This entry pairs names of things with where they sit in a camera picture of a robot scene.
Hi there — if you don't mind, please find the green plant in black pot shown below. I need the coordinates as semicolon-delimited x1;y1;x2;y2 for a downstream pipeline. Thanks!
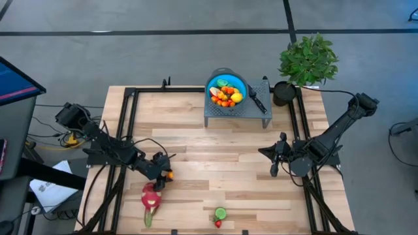
272;32;340;107

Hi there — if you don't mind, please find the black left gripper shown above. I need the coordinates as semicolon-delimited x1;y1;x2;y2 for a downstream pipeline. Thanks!
152;161;174;192

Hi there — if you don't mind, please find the blue collapsible colander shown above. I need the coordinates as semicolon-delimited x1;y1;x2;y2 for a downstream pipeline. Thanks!
204;67;249;108

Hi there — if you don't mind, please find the black kitchen knife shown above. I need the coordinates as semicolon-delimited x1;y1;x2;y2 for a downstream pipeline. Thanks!
248;84;268;114

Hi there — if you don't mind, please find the grey equipment base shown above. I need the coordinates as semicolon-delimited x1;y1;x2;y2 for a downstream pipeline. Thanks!
389;117;418;137

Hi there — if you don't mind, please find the grey perforated metal shelf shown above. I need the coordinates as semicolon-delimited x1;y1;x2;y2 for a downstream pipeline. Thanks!
204;79;273;129

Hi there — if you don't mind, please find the green kiwi half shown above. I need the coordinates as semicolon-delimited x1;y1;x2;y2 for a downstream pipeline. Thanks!
214;206;229;221

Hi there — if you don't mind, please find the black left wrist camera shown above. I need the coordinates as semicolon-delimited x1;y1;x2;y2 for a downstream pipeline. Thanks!
153;151;171;164

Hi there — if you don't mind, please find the black power cable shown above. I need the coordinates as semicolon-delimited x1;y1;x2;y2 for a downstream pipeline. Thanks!
302;85;360;108

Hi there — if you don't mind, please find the grey desk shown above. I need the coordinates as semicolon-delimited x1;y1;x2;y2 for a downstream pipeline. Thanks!
0;96;37;181

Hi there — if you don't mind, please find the pink dragon fruit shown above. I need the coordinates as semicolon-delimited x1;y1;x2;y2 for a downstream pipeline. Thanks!
140;181;163;228

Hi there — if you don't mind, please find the smartphone with pink edge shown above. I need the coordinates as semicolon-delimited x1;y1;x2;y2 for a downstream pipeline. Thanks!
0;138;8;174

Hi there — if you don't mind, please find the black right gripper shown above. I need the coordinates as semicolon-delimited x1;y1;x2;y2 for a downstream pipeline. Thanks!
257;131;291;178

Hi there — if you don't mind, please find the monitor with blue screen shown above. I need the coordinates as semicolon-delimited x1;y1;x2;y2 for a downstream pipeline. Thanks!
0;56;47;107

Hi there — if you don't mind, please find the white paper sheet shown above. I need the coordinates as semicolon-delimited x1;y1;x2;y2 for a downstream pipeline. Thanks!
29;159;80;213

